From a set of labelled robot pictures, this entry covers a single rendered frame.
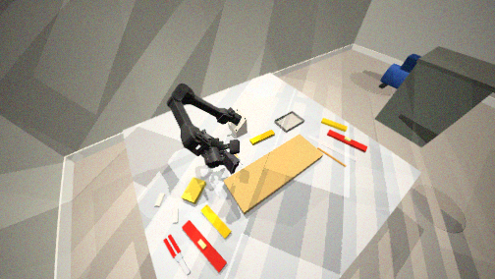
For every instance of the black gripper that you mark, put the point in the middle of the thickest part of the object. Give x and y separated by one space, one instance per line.
233 146

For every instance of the red flat bar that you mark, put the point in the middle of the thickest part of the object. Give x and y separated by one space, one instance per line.
217 261
348 141

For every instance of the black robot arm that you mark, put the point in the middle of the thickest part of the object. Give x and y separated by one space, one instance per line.
191 135

